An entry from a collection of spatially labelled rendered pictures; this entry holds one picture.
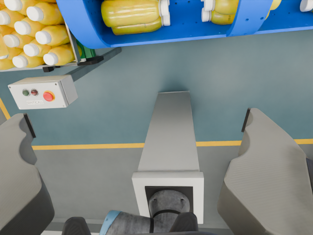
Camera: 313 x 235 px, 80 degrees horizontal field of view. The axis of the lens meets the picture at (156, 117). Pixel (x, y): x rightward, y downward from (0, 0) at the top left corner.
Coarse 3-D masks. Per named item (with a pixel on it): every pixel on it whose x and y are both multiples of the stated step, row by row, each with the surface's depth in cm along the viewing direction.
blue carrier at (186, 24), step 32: (64, 0) 42; (96, 0) 61; (192, 0) 62; (256, 0) 39; (288, 0) 58; (96, 32) 48; (160, 32) 62; (192, 32) 59; (224, 32) 56; (256, 32) 52
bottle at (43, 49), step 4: (32, 40) 66; (36, 40) 66; (36, 44) 65; (40, 44) 66; (44, 44) 67; (40, 48) 66; (44, 48) 67; (48, 48) 68; (40, 52) 66; (44, 52) 67; (40, 56) 68
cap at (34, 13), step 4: (28, 8) 57; (32, 8) 57; (36, 8) 58; (28, 12) 58; (32, 12) 58; (36, 12) 57; (40, 12) 58; (28, 16) 58; (32, 16) 58; (36, 16) 58; (40, 16) 59; (32, 20) 59; (36, 20) 59
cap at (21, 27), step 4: (16, 24) 60; (20, 24) 60; (24, 24) 60; (16, 28) 60; (20, 28) 60; (24, 28) 60; (28, 28) 61; (20, 32) 61; (24, 32) 61; (28, 32) 62
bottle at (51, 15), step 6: (36, 6) 59; (42, 6) 60; (48, 6) 61; (54, 6) 64; (42, 12) 59; (48, 12) 61; (54, 12) 63; (60, 12) 66; (42, 18) 60; (48, 18) 62; (54, 18) 64; (60, 18) 67; (48, 24) 64; (54, 24) 68
